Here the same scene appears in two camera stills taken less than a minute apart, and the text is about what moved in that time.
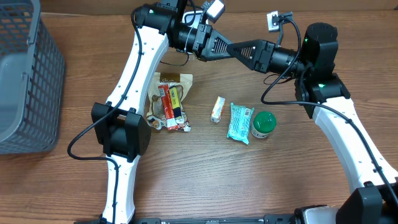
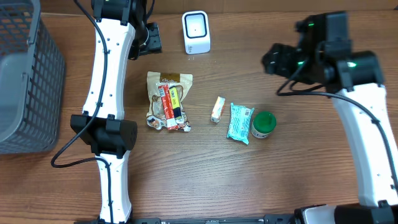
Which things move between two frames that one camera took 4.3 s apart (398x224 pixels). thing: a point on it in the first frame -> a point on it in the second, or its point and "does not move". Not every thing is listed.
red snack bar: [168, 109] does not move
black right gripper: [264, 49] -> [278, 60]
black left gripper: [203, 35] -> [153, 44]
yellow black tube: [176, 103] does not move
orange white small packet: [217, 112] does not move
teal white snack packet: [239, 123] does not move
